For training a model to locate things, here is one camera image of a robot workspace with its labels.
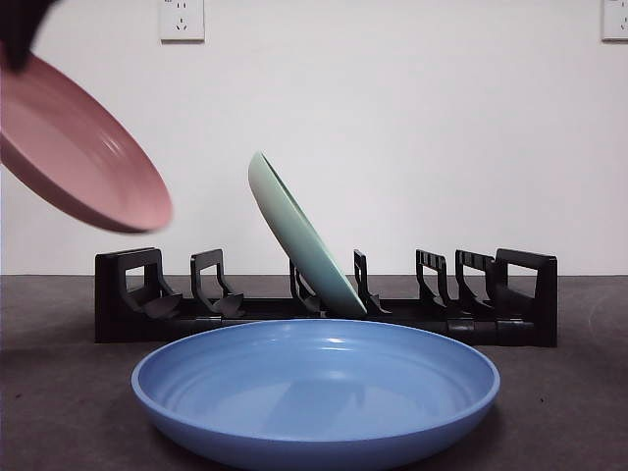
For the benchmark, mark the pink round plate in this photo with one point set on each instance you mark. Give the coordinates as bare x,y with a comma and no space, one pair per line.
73,142

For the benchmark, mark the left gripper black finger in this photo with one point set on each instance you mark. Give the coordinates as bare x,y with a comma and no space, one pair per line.
22,29

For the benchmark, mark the white wall socket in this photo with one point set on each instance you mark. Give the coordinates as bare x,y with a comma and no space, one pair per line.
181,22
615,19

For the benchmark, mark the green round plate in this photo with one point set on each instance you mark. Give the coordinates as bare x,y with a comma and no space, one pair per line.
304,240

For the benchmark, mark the blue round plate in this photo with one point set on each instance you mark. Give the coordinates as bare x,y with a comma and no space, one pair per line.
314,392

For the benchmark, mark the black plastic dish rack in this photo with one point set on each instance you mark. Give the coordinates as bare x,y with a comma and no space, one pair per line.
542,294

